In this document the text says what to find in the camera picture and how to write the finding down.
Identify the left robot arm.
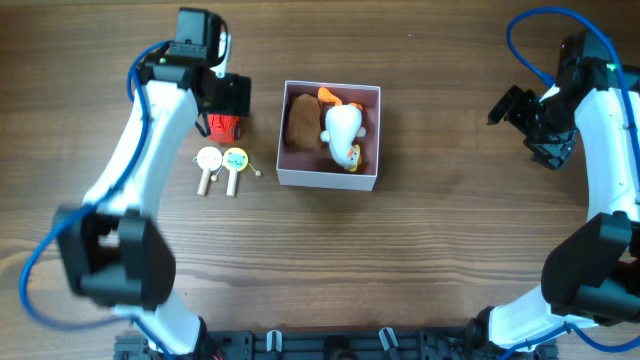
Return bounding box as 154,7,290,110
54,7,251,359

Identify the left blue cable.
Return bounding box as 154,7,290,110
18,39,174,360

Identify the brown plush bear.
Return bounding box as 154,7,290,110
285,94,322,151

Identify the yellow wooden rattle drum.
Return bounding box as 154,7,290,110
223,147,262,197

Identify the white orange plush duck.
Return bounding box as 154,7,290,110
318,87,366,172

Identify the white wooden rattle drum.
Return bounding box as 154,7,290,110
193,146,223,196

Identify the red toy fire truck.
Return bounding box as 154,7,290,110
207,114,241,144

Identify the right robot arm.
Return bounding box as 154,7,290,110
465,31,639,356

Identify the pink white cardboard box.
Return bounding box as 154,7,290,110
276,80,381,191

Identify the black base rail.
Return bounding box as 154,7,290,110
113,327,559,360

